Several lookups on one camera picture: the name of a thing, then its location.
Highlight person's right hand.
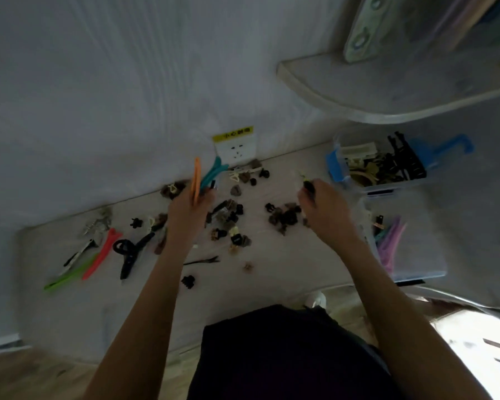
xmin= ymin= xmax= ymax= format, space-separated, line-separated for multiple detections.
xmin=297 ymin=179 xmax=361 ymax=249

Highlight person's left hand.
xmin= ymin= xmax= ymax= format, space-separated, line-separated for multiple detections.
xmin=165 ymin=188 xmax=216 ymax=247

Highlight green and black hair clip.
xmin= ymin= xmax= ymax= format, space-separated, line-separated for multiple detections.
xmin=297 ymin=171 xmax=316 ymax=197

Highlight orange long hair clip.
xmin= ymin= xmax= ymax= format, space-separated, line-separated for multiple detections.
xmin=192 ymin=157 xmax=203 ymax=205

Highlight teal long hair clip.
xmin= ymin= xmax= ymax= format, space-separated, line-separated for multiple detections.
xmin=200 ymin=157 xmax=230 ymax=191

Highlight person's right forearm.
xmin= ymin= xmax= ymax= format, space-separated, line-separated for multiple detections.
xmin=337 ymin=233 xmax=498 ymax=400

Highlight person's left forearm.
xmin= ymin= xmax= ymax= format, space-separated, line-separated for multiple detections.
xmin=82 ymin=239 xmax=196 ymax=400

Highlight clear box with blue latches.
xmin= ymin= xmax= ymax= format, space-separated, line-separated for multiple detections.
xmin=325 ymin=131 xmax=474 ymax=197

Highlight pile of small hair claws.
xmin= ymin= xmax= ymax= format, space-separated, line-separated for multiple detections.
xmin=160 ymin=159 xmax=314 ymax=273

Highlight bunch of olive hair clips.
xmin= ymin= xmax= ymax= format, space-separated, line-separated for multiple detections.
xmin=349 ymin=156 xmax=397 ymax=189

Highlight yellow warning label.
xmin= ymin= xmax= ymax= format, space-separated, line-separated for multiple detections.
xmin=212 ymin=126 xmax=255 ymax=143

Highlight bunch of cream hair clips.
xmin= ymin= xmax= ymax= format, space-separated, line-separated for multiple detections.
xmin=343 ymin=142 xmax=378 ymax=167

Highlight bunch of pastel hair clips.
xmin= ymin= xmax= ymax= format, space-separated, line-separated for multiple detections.
xmin=373 ymin=214 xmax=410 ymax=272

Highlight large black claw clip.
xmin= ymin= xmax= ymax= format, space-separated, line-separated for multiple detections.
xmin=113 ymin=232 xmax=156 ymax=281

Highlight white rounded object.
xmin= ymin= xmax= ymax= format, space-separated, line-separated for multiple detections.
xmin=304 ymin=291 xmax=327 ymax=309

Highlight silver metal hair clips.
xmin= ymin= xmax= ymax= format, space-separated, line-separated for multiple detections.
xmin=83 ymin=207 xmax=113 ymax=236

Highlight bunch of black hair clips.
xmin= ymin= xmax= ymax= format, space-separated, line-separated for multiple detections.
xmin=387 ymin=131 xmax=428 ymax=180

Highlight red long hair clip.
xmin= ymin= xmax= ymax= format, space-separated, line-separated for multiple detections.
xmin=82 ymin=228 xmax=123 ymax=281

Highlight clear plastic storage box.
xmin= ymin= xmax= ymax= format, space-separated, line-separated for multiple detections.
xmin=357 ymin=195 xmax=449 ymax=284

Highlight black and white hair clip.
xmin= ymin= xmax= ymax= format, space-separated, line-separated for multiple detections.
xmin=58 ymin=238 xmax=100 ymax=276

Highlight green long hair clip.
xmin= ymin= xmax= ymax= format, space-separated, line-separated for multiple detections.
xmin=43 ymin=252 xmax=103 ymax=292

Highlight person's black clothing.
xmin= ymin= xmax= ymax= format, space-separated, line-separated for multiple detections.
xmin=186 ymin=304 xmax=405 ymax=400

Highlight pale card with rings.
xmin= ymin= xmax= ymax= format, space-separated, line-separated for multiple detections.
xmin=343 ymin=0 xmax=396 ymax=64

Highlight row of colourful books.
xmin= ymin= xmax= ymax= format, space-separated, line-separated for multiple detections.
xmin=400 ymin=0 xmax=500 ymax=68

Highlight white wall socket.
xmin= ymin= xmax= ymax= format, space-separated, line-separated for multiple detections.
xmin=214 ymin=136 xmax=257 ymax=165

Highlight white curved wall shelf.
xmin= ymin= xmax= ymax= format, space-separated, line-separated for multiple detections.
xmin=276 ymin=53 xmax=500 ymax=125

